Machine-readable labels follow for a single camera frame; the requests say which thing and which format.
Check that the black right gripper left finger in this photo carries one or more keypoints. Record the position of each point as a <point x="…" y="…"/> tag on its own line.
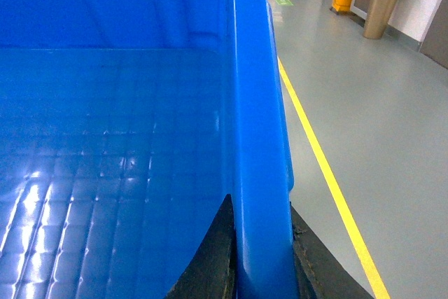
<point x="212" y="272"/>

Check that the large blue plastic crate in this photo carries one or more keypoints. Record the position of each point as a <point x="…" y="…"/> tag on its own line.
<point x="125" y="124"/>

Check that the gold planter pot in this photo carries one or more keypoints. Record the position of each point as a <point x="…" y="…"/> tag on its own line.
<point x="378" y="15"/>

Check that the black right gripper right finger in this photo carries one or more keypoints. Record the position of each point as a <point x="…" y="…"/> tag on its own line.
<point x="319" y="274"/>

